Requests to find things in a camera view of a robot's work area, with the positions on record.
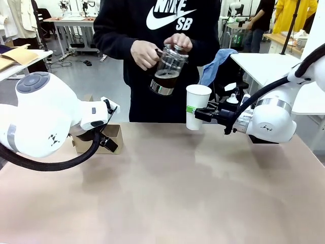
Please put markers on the person left forearm black sleeve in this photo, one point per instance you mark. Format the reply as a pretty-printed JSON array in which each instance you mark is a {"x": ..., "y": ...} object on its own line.
[{"x": 205, "y": 43}]

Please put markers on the white paper cup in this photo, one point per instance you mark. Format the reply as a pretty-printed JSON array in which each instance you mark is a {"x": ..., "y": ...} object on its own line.
[{"x": 198, "y": 96}]

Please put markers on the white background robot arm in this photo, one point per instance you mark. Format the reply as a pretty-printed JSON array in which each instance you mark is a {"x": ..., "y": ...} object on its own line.
[
  {"x": 63, "y": 5},
  {"x": 90, "y": 3}
]

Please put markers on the black office chair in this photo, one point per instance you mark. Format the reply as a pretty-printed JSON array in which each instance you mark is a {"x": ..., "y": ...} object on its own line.
[{"x": 228, "y": 73}]

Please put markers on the black object on floor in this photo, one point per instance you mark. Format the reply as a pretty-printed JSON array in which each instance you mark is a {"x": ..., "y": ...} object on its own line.
[{"x": 87, "y": 63}]

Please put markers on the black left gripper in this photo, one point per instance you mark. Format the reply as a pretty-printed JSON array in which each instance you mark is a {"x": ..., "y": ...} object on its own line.
[{"x": 81, "y": 133}]

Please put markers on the background table brown top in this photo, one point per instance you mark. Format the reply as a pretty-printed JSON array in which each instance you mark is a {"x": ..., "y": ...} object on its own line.
[{"x": 73, "y": 23}]

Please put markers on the black tripod pole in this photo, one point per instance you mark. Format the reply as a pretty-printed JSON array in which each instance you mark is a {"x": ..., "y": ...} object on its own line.
[{"x": 289, "y": 30}]

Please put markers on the person left hand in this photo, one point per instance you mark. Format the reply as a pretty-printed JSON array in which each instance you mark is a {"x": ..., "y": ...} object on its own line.
[{"x": 180, "y": 39}]

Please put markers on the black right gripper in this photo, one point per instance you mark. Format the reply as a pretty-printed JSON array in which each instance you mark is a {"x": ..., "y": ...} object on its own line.
[{"x": 228, "y": 115}]

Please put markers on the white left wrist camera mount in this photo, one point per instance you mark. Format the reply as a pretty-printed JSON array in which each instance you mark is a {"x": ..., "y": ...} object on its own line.
[{"x": 113, "y": 105}]

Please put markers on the white table with envelopes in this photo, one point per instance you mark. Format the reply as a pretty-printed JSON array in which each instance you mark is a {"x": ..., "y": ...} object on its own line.
[{"x": 38, "y": 54}]

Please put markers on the blue cloth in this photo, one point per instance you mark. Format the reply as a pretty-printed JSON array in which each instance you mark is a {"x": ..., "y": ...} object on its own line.
[{"x": 215, "y": 66}]

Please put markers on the background workbench with equipment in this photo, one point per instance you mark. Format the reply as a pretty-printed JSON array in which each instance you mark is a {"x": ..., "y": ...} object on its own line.
[{"x": 237, "y": 39}]

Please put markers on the glass French press with coffee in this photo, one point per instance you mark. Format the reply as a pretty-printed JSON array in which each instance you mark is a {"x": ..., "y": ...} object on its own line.
[{"x": 165, "y": 76}]

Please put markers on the background person black shirt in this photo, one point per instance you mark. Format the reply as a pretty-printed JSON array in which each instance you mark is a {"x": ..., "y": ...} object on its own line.
[{"x": 261, "y": 17}]

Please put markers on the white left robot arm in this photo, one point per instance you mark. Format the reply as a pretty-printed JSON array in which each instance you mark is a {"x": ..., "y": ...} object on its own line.
[{"x": 38, "y": 119}]

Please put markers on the person right hand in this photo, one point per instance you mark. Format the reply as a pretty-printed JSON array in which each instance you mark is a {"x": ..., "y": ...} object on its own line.
[{"x": 143, "y": 54}]

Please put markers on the brown cardboard cup carrier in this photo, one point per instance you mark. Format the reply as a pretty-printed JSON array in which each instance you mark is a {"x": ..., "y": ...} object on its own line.
[{"x": 115, "y": 134}]

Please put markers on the black lid box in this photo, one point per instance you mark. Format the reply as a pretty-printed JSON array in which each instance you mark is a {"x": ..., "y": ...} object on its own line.
[{"x": 264, "y": 140}]

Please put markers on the white coat on mannequin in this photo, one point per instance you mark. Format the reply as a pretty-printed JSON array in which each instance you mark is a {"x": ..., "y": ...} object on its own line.
[{"x": 25, "y": 15}]

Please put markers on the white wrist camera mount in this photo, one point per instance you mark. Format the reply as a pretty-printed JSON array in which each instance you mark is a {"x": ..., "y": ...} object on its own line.
[
  {"x": 232, "y": 98},
  {"x": 113, "y": 105}
]

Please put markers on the stack of white items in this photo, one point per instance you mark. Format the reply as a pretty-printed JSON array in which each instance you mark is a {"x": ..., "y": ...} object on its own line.
[{"x": 302, "y": 38}]

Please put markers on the person right forearm black sleeve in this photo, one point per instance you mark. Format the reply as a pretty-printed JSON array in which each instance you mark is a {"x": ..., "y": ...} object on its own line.
[{"x": 114, "y": 43}]

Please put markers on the wood topped desk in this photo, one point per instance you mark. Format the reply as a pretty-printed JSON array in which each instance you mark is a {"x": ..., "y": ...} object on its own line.
[{"x": 276, "y": 38}]

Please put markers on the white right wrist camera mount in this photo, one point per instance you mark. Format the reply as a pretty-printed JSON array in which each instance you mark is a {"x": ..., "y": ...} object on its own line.
[{"x": 232, "y": 98}]

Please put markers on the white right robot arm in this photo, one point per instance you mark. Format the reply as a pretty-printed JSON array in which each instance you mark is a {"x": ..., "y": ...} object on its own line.
[{"x": 274, "y": 122}]

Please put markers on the person black Nike hoodie torso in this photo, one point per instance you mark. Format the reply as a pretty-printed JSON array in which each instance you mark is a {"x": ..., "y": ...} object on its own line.
[{"x": 177, "y": 63}]

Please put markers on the person in yellow jacket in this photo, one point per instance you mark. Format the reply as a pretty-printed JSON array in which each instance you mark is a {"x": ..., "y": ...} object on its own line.
[{"x": 287, "y": 17}]

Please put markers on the brown paper envelopes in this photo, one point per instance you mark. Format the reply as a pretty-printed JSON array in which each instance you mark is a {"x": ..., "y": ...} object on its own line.
[{"x": 17, "y": 57}]

